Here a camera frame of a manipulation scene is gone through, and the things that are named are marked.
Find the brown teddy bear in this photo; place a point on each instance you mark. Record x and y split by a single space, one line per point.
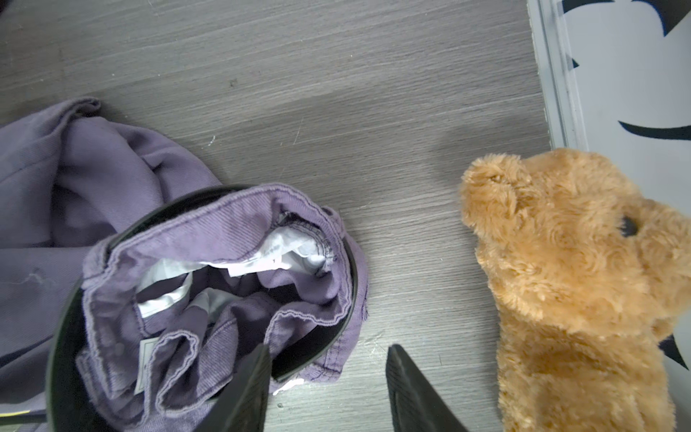
589 276

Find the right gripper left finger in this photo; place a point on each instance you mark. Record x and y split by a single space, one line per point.
242 405

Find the purple trousers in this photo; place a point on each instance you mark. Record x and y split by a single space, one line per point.
69 180

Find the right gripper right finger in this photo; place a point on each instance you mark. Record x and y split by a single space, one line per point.
414 403

